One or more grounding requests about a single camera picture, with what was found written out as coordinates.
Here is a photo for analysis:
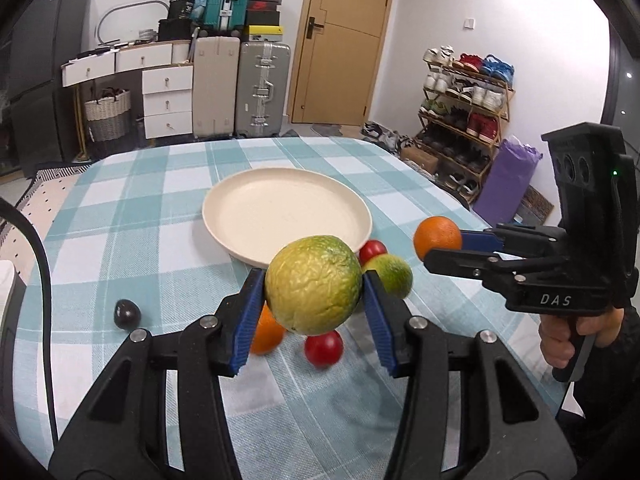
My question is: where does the large orange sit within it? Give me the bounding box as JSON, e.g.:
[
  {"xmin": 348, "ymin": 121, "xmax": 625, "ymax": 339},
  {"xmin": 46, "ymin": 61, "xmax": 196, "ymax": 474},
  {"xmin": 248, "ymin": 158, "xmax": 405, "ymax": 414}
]
[{"xmin": 250, "ymin": 304, "xmax": 288, "ymax": 356}]

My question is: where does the small orange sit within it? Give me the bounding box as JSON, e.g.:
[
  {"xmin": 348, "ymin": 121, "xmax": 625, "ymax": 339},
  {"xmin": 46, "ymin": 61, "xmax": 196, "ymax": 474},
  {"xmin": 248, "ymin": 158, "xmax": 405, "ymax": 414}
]
[{"xmin": 413, "ymin": 216, "xmax": 462, "ymax": 260}]

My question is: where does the red tomato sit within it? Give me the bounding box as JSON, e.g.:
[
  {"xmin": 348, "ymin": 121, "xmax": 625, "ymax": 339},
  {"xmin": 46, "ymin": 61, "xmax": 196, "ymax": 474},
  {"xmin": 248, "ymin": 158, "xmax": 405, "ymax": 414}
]
[
  {"xmin": 304, "ymin": 330, "xmax": 344, "ymax": 368},
  {"xmin": 358, "ymin": 240, "xmax": 387, "ymax": 266}
]

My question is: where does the green-orange round fruit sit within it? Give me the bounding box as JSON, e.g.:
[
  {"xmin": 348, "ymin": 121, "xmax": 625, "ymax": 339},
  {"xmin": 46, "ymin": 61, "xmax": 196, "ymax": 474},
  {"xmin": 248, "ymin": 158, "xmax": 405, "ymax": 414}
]
[{"xmin": 362, "ymin": 254, "xmax": 413, "ymax": 299}]

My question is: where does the yellow-green round fruit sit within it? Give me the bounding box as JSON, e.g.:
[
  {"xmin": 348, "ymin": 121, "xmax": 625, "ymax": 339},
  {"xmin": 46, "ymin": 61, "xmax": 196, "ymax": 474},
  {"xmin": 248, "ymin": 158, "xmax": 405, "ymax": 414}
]
[{"xmin": 265, "ymin": 235, "xmax": 362, "ymax": 336}]

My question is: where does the dark plum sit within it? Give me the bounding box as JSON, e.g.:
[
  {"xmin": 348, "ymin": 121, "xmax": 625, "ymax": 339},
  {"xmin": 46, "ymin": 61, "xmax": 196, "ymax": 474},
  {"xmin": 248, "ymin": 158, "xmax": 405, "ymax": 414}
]
[{"xmin": 113, "ymin": 299, "xmax": 141, "ymax": 330}]

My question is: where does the right hand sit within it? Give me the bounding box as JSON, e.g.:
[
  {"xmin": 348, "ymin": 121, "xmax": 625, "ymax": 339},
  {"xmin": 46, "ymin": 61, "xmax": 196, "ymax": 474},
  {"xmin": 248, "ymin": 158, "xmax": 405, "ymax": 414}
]
[{"xmin": 538, "ymin": 308, "xmax": 625, "ymax": 370}]

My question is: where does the purple bag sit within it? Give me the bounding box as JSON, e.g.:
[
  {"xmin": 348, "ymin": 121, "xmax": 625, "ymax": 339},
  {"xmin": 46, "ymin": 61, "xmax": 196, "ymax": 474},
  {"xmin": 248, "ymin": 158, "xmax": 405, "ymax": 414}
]
[{"xmin": 473, "ymin": 136, "xmax": 544, "ymax": 226}]

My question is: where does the cream round plate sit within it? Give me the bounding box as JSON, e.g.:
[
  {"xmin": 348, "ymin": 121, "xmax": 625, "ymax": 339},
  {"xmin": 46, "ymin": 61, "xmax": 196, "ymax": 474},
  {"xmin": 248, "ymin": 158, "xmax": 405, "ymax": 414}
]
[{"xmin": 202, "ymin": 167, "xmax": 373, "ymax": 269}]

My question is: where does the teal checked tablecloth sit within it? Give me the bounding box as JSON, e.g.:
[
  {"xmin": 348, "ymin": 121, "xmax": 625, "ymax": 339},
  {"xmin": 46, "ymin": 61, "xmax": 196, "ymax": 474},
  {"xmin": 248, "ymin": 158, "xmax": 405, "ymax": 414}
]
[{"xmin": 13, "ymin": 138, "xmax": 564, "ymax": 479}]

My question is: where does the wooden shoe rack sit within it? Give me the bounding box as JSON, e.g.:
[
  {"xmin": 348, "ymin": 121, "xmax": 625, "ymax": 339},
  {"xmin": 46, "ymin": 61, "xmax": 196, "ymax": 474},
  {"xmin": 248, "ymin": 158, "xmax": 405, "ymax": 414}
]
[{"xmin": 400, "ymin": 46, "xmax": 515, "ymax": 208}]

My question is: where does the silver suitcase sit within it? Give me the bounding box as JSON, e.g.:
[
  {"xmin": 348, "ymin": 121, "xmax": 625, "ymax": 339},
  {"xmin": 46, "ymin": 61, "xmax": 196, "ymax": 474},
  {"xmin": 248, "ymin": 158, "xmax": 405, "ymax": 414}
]
[{"xmin": 234, "ymin": 41, "xmax": 291, "ymax": 138}]

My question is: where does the wooden door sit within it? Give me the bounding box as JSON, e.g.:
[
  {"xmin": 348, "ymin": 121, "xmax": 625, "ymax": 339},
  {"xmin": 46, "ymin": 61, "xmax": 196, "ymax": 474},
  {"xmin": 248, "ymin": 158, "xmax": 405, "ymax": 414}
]
[{"xmin": 288, "ymin": 0, "xmax": 392, "ymax": 126}]

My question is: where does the woven laundry basket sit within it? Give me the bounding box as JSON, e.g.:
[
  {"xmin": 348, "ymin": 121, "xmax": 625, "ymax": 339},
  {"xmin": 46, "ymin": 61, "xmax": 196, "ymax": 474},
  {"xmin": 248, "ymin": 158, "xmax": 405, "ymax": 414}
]
[{"xmin": 84, "ymin": 87, "xmax": 131, "ymax": 142}]

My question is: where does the white drawer desk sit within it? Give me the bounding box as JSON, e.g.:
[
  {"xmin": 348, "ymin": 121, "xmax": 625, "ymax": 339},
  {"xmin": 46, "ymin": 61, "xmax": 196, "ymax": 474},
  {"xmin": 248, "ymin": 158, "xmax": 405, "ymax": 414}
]
[{"xmin": 61, "ymin": 40, "xmax": 193, "ymax": 140}]

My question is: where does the beige suitcase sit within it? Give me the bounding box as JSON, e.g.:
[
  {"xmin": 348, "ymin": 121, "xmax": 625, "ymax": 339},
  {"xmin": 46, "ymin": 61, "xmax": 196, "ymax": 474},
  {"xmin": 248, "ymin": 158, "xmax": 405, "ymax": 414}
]
[{"xmin": 192, "ymin": 37, "xmax": 241, "ymax": 138}]

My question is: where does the yellow black box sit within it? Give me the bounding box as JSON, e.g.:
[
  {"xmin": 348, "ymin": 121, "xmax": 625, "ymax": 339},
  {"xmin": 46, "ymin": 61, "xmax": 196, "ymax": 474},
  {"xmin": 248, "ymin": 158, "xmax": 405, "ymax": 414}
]
[{"xmin": 247, "ymin": 25, "xmax": 283, "ymax": 42}]

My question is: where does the black shoe boxes stack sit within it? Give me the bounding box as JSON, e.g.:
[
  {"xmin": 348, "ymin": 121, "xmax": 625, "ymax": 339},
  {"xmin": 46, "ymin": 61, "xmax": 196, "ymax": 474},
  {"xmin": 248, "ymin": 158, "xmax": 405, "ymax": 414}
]
[{"xmin": 245, "ymin": 0, "xmax": 282, "ymax": 26}]

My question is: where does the black refrigerator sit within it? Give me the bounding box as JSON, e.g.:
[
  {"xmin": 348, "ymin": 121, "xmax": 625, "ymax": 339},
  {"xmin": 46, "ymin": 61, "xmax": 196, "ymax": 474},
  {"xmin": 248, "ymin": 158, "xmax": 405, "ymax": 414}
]
[{"xmin": 8, "ymin": 0, "xmax": 88, "ymax": 176}]

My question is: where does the black cable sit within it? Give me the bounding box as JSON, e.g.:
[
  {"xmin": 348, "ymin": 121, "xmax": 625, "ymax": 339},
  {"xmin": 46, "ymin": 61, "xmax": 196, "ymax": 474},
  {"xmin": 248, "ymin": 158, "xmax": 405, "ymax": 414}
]
[{"xmin": 0, "ymin": 196, "xmax": 61, "ymax": 449}]

